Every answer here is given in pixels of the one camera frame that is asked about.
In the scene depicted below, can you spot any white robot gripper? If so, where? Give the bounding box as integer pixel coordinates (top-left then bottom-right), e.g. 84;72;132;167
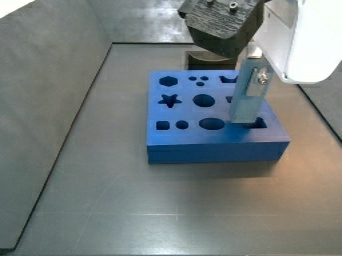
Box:
246;0;342;97

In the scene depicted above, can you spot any blue rectangle peg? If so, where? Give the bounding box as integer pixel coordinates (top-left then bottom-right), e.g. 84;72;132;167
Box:
228;58;272;123

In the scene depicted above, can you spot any blue foam shape-sorter block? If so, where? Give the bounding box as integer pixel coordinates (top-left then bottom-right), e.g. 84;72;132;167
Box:
147;70;290;164

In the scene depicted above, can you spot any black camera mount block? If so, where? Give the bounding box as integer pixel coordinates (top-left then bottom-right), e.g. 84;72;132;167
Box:
177;0;268;58

